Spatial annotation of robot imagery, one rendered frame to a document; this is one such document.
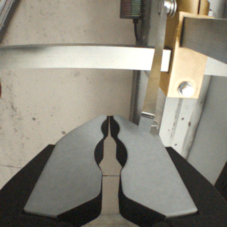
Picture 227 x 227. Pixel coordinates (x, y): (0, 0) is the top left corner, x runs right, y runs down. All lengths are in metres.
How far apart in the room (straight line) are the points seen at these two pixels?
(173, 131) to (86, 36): 0.75
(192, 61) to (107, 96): 0.97
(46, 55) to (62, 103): 1.01
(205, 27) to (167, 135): 0.47
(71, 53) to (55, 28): 0.90
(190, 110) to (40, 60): 0.47
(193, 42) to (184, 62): 0.05
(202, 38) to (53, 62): 0.18
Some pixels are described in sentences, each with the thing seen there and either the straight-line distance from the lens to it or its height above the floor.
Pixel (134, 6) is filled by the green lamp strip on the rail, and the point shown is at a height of 0.70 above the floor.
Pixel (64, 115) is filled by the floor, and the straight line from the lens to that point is 1.29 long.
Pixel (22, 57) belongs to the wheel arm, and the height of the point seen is 0.86.
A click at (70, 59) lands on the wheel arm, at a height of 0.86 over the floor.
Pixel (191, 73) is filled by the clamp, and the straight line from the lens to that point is 0.26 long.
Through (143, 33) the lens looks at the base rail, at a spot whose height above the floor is 0.70.
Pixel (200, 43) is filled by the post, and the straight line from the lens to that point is 0.20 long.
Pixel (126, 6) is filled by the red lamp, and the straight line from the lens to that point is 0.40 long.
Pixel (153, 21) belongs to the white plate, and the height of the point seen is 0.74.
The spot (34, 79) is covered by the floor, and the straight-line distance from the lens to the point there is 1.24.
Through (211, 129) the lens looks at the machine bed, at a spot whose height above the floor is 0.69.
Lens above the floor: 1.10
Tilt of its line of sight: 62 degrees down
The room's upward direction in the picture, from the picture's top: 178 degrees clockwise
